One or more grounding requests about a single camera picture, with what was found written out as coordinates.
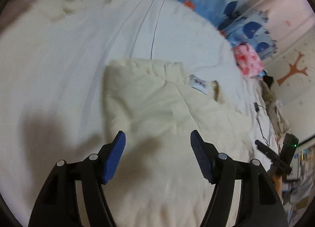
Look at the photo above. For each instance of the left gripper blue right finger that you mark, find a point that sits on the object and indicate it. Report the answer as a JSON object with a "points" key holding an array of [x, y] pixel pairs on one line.
{"points": [[205, 154]]}

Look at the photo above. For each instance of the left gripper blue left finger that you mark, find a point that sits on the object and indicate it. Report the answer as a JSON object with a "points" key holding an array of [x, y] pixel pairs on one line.
{"points": [[109, 157]]}

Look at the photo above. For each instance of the cream padded jacket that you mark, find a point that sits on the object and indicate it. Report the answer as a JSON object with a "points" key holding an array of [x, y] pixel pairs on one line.
{"points": [[158, 181]]}

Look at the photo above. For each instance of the white garment label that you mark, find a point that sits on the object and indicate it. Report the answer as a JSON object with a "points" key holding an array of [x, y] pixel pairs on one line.
{"points": [[199, 84]]}

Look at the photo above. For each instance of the pink floral cloth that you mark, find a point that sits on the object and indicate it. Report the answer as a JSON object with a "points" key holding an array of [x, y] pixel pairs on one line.
{"points": [[248, 60]]}

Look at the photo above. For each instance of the white bed sheet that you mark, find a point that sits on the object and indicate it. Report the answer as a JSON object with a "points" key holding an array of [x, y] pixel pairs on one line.
{"points": [[53, 61]]}

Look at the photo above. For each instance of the pink star curtain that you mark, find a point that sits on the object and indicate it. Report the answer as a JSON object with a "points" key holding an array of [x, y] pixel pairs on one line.
{"points": [[288, 21]]}

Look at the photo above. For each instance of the blue whale pattern quilt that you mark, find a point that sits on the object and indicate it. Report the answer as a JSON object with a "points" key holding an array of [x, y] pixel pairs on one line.
{"points": [[238, 23]]}

